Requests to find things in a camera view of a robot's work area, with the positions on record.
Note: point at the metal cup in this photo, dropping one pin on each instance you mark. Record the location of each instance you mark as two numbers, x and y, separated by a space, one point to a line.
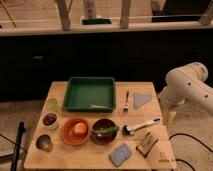
44 143

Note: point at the pale green bean pod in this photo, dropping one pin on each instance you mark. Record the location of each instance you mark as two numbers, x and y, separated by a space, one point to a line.
93 106

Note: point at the orange plate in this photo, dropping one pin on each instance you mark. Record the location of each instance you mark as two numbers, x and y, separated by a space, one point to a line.
67 133

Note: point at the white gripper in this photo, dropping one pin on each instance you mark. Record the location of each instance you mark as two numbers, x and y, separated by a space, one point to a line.
168 114

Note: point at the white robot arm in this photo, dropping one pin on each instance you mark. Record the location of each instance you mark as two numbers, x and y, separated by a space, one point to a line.
185 82

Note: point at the light green cup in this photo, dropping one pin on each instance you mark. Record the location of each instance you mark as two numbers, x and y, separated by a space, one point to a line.
52 105

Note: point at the blue sponge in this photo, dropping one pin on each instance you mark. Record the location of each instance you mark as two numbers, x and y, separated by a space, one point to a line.
120 154

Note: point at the dark brown bowl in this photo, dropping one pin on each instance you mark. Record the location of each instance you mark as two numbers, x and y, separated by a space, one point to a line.
102 139

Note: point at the black pole stand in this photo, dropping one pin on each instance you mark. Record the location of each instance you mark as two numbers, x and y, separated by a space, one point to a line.
17 147

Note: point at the brown wooden block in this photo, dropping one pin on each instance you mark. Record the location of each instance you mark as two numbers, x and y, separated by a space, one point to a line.
147 143

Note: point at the white cup with contents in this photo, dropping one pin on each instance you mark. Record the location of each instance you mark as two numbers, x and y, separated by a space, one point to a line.
50 121

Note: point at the grey blue towel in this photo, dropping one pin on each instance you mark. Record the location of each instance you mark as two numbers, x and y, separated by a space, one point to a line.
140 100

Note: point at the green cucumber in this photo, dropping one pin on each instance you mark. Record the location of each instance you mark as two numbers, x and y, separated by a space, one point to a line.
106 130

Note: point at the green box on shelf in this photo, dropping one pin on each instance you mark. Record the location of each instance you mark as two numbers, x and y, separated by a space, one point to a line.
96 21

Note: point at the orange fruit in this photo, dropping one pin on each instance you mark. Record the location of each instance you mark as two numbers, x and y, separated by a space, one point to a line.
80 128

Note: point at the green plastic tray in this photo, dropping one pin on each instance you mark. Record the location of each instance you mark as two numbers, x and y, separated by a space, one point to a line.
81 92

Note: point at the black white brush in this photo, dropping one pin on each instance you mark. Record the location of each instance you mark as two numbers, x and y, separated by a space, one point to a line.
131 129

